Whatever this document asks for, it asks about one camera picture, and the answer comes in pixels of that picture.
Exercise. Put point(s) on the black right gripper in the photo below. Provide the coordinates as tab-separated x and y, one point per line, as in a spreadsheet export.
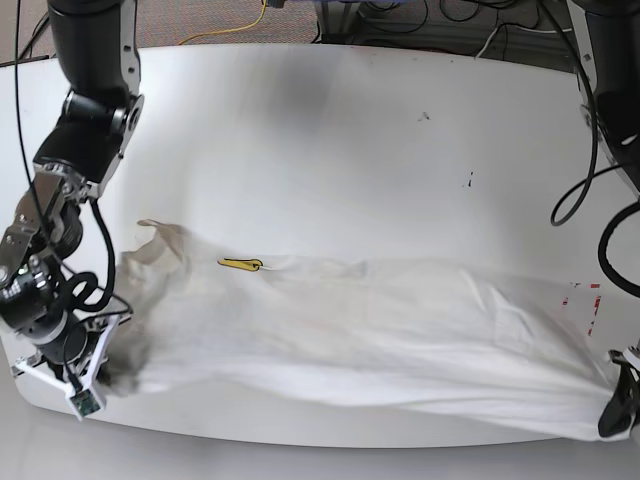
32	319

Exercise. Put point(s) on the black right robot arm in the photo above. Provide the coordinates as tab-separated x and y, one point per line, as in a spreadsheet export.
95	43

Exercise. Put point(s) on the red tape rectangle marker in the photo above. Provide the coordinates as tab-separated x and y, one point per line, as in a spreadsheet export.
581	304

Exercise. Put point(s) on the white t-shirt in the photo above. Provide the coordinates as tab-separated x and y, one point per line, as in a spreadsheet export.
413	334

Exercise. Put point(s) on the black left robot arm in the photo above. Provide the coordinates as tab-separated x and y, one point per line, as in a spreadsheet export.
607	36

